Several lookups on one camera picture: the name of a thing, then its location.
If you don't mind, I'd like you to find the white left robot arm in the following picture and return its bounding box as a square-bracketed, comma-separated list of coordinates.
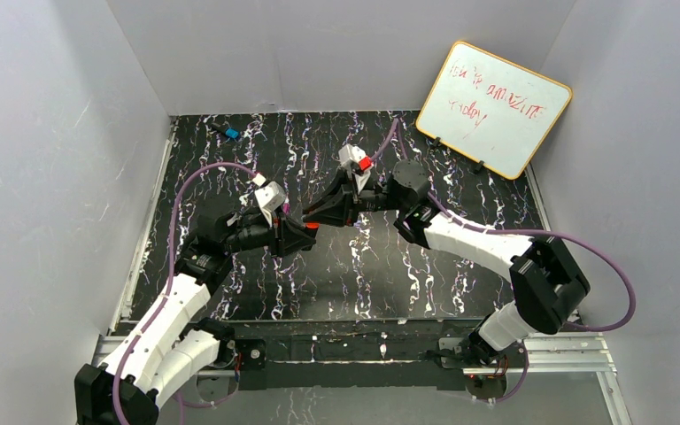
[74, 207, 319, 424]

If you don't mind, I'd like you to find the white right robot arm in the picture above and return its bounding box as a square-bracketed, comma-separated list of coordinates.
[303, 158, 590, 365]

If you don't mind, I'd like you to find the blue pen cap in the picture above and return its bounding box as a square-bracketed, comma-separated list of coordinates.
[225, 128, 240, 140]

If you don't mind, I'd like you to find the yellow-framed whiteboard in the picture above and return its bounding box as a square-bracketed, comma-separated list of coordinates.
[415, 41, 573, 180]

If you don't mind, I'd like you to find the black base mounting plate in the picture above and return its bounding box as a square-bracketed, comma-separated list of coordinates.
[196, 316, 529, 391]

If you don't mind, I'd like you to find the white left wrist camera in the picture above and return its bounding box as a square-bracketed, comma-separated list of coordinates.
[254, 181, 287, 228]

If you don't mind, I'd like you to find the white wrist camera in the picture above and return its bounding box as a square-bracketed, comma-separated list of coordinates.
[338, 144, 373, 194]
[254, 181, 287, 228]

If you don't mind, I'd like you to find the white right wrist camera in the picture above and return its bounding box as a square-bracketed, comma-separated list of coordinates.
[338, 144, 373, 194]

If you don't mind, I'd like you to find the aluminium rail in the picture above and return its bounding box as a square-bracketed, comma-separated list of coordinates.
[463, 331, 618, 375]

